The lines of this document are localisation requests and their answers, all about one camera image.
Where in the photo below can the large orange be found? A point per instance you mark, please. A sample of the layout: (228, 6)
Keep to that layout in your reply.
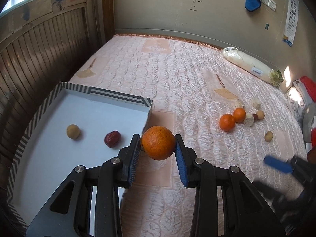
(158, 142)

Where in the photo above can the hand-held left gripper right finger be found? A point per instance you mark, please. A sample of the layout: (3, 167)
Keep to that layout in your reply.
(181, 163)

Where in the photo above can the eye chart poster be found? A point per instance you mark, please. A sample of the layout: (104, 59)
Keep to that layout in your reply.
(291, 19)

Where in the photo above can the blue flower wall sticker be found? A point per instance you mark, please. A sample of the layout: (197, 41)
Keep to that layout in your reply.
(58, 1)

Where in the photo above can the grey rounded object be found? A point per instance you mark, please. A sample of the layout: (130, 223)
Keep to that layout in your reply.
(308, 123)

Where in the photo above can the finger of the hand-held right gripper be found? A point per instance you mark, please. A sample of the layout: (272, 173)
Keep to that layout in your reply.
(269, 191)
(277, 165)

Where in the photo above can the beige mushroom chunk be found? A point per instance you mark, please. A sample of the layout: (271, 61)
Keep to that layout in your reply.
(256, 103)
(248, 121)
(239, 103)

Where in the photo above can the pink quilted bedspread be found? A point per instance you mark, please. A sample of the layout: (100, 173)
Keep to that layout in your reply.
(197, 79)

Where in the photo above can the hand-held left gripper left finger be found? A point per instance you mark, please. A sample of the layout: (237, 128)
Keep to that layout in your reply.
(133, 158)

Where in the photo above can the tan longan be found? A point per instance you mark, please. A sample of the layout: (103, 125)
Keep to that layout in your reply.
(260, 115)
(268, 136)
(73, 131)

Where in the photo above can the floral pillow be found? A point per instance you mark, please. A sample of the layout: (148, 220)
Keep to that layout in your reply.
(295, 98)

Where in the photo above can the red and white bag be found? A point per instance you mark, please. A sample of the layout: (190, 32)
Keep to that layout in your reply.
(307, 88)

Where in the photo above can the small orange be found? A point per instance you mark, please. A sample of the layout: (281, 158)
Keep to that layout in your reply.
(239, 115)

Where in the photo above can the striped cardboard box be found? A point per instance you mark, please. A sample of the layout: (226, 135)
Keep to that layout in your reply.
(49, 177)

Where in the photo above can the wrapped white radish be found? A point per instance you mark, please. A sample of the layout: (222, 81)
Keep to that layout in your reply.
(249, 63)

